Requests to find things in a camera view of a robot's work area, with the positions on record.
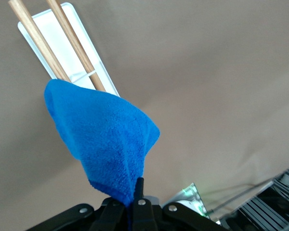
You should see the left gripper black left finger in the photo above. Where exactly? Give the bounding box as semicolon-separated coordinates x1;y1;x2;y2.
26;197;128;231

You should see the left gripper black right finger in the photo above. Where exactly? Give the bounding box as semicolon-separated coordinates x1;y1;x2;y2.
131;177;228;231

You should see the blue microfibre towel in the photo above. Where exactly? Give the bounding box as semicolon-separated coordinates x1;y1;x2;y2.
43;78;161;231

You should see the white rack with wooden bars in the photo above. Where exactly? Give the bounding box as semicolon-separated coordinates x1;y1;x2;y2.
7;0;121;97

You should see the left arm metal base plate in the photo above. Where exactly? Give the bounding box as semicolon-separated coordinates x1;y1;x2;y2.
162;182;211;220

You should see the aluminium frame post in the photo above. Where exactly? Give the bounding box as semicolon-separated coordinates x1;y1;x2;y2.
218;164;289;231

